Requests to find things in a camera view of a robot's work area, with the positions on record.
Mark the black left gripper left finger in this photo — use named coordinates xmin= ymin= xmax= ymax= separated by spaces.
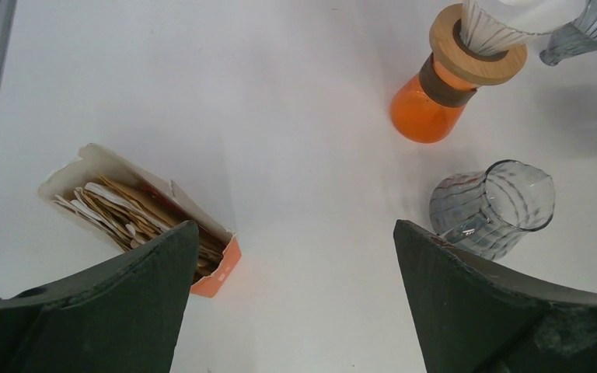
xmin=0 ymin=221 xmax=198 ymax=372

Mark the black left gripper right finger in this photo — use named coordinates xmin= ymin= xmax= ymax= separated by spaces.
xmin=393 ymin=220 xmax=597 ymax=372

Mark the orange glass carafe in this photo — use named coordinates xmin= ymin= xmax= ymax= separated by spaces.
xmin=389 ymin=54 xmax=479 ymax=144

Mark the wooden dripper holder ring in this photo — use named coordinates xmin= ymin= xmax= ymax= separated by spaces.
xmin=428 ymin=3 xmax=529 ymax=87

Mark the clear ribbed glass dripper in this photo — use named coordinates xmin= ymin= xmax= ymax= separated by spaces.
xmin=459 ymin=0 xmax=588 ymax=57

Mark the white paper coffee filter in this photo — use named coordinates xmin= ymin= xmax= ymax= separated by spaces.
xmin=475 ymin=0 xmax=586 ymax=33

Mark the orange coffee filter box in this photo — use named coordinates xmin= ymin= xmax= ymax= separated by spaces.
xmin=37 ymin=143 xmax=242 ymax=298

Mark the grey ribbed glass dripper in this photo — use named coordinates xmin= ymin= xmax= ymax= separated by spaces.
xmin=539 ymin=0 xmax=597 ymax=66

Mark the brown paper filters stack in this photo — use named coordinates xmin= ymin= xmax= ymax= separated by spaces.
xmin=54 ymin=176 xmax=225 ymax=279

